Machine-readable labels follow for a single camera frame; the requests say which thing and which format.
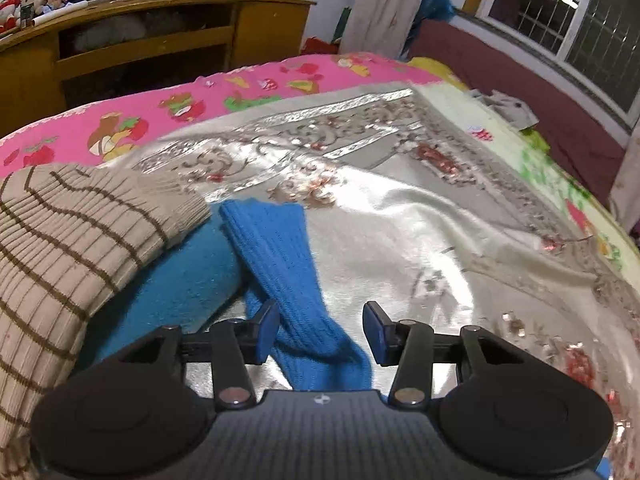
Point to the red and white stuffed toy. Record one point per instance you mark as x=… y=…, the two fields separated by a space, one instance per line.
x=7 y=12

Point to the blue plastic bag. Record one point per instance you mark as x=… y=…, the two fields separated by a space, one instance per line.
x=435 y=2

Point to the wooden desk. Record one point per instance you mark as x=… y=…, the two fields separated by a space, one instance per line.
x=270 y=25

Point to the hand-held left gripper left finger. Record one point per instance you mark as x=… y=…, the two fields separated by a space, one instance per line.
x=268 y=332

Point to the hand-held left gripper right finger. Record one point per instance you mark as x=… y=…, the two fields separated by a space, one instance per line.
x=376 y=332

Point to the blue knit sweater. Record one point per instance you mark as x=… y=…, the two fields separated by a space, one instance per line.
x=280 y=260

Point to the silver floral bedspread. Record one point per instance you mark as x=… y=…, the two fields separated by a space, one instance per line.
x=425 y=240

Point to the dark red window seat cushion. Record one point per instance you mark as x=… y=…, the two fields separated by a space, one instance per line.
x=500 y=70

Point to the beige curtain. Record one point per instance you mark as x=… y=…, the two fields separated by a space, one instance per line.
x=390 y=5

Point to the barred window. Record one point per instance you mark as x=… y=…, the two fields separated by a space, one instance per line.
x=575 y=10

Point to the pale yellow printed sheet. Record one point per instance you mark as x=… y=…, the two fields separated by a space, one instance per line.
x=500 y=125

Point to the grey crumpled cloth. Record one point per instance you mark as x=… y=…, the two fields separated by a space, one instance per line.
x=507 y=107

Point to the pink cartoon print blanket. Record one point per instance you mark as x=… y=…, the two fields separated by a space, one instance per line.
x=210 y=95

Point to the teal blue pillow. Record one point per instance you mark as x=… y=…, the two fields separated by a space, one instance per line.
x=185 y=285

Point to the beige striped knit sweater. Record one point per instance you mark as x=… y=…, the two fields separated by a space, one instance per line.
x=60 y=240

